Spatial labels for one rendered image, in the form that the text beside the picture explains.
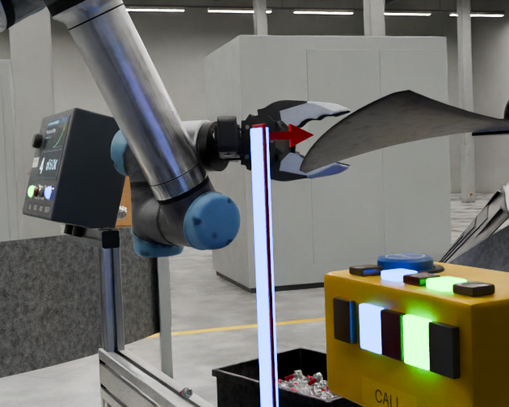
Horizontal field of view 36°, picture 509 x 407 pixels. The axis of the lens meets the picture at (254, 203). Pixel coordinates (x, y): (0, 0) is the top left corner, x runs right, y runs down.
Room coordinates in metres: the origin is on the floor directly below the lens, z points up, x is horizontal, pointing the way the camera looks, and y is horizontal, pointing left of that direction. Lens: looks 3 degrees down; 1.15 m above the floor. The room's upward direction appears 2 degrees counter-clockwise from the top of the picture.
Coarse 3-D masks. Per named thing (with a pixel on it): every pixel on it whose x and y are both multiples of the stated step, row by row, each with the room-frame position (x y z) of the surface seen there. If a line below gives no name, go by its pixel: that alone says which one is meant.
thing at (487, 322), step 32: (352, 288) 0.54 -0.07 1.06; (384, 288) 0.51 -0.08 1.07; (416, 288) 0.49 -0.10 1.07; (448, 320) 0.45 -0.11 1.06; (480, 320) 0.44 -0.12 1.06; (352, 352) 0.54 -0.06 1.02; (480, 352) 0.44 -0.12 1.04; (352, 384) 0.54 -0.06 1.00; (384, 384) 0.51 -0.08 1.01; (416, 384) 0.48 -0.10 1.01; (448, 384) 0.45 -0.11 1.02; (480, 384) 0.44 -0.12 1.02
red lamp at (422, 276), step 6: (408, 276) 0.50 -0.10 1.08; (414, 276) 0.50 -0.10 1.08; (420, 276) 0.50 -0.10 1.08; (426, 276) 0.50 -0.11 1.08; (432, 276) 0.50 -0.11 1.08; (438, 276) 0.50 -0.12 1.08; (408, 282) 0.50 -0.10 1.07; (414, 282) 0.50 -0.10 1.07; (420, 282) 0.49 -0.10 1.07; (426, 282) 0.50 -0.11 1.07
